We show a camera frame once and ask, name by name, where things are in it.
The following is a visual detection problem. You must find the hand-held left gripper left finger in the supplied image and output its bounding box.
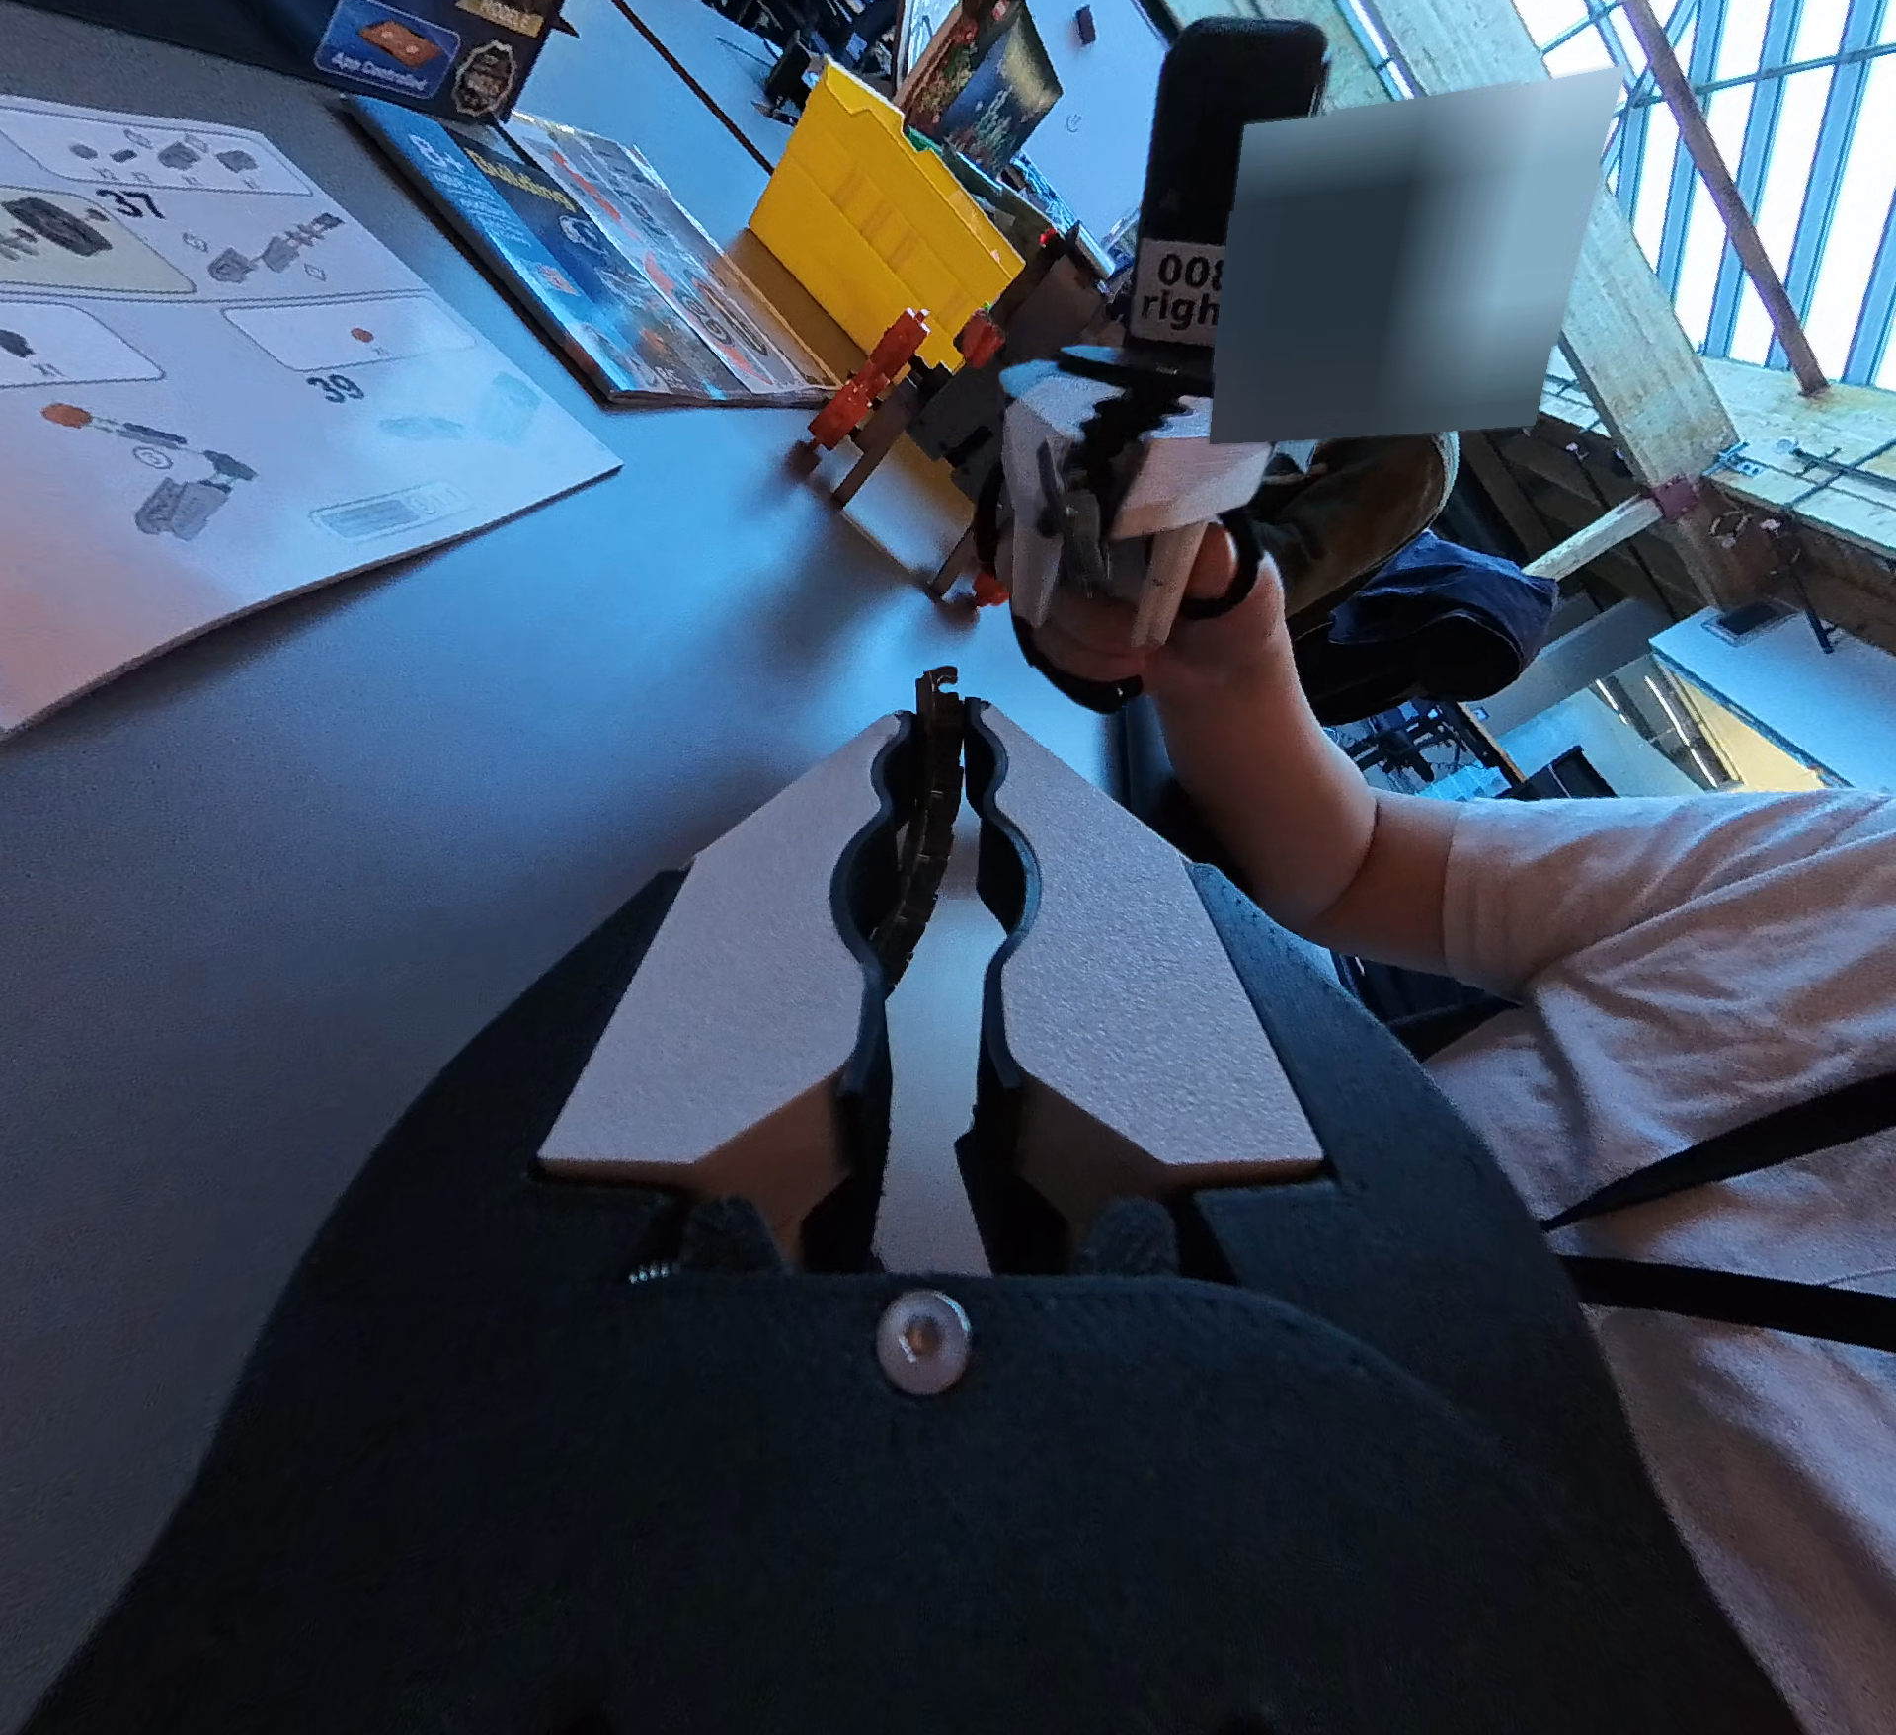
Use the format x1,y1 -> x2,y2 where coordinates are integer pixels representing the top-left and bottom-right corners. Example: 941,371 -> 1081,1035
535,710 -> 924,1276

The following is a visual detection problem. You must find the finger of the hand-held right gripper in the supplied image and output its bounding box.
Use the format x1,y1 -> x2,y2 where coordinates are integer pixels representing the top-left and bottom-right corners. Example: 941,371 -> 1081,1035
1103,407 -> 1272,545
995,369 -> 1115,630

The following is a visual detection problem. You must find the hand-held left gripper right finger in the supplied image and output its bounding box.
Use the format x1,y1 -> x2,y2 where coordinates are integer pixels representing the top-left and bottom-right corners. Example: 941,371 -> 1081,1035
961,702 -> 1326,1276

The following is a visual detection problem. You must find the grey track link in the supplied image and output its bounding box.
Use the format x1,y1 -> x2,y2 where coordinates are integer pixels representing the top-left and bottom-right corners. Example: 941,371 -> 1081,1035
1033,439 -> 1115,600

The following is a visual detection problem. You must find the grey track chain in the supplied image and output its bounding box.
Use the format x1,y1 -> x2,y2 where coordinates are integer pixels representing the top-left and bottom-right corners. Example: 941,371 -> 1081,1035
866,670 -> 963,989

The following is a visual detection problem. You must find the grey desk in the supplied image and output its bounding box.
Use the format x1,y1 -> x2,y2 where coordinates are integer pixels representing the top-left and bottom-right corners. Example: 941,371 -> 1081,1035
0,3 -> 1186,1708

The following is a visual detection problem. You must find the person's right hand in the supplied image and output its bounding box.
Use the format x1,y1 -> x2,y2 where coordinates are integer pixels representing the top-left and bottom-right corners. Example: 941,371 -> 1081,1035
1011,525 -> 1294,704

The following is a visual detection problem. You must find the grey orange toy robot model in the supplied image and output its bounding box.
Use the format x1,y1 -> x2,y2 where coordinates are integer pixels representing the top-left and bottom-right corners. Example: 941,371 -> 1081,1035
806,232 -> 1127,612

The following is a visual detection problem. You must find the white board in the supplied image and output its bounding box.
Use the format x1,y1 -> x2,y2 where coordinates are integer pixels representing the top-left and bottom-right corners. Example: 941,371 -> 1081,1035
1013,0 -> 1186,242

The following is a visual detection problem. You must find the dark printed toy box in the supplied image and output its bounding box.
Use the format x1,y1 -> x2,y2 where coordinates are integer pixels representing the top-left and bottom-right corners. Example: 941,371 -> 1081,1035
896,0 -> 1063,170

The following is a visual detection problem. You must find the yellow plastic bin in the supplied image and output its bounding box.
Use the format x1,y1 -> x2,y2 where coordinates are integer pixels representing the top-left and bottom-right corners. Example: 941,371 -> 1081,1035
746,63 -> 1027,345

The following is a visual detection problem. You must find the flat blue printed box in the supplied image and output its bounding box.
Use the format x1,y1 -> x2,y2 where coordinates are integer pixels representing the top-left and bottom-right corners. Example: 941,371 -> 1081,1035
344,92 -> 846,411

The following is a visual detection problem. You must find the person's pale shirt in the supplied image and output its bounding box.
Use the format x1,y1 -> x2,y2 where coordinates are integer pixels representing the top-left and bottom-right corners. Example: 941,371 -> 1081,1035
1421,788 -> 1896,1735

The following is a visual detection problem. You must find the open instruction booklet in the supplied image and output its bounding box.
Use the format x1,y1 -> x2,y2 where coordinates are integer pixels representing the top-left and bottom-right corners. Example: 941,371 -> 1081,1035
0,92 -> 623,738

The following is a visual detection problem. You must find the wooden post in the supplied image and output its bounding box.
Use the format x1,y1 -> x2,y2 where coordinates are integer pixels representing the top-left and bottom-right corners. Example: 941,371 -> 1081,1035
1288,0 -> 1742,493

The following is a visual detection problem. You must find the black lanyard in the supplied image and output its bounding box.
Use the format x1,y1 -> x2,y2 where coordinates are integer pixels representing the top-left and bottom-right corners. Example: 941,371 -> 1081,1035
1539,1076 -> 1896,1355

